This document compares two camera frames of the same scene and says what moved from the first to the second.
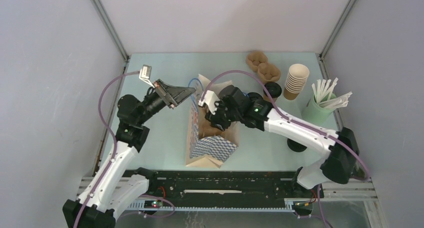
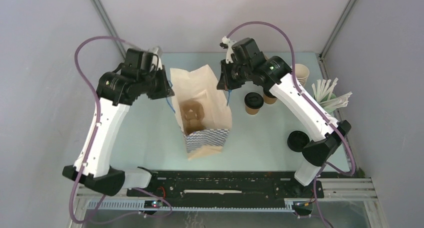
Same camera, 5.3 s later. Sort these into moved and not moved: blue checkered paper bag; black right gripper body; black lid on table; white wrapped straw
Moved: black right gripper body; blue checkered paper bag
Not moved: black lid on table; white wrapped straw
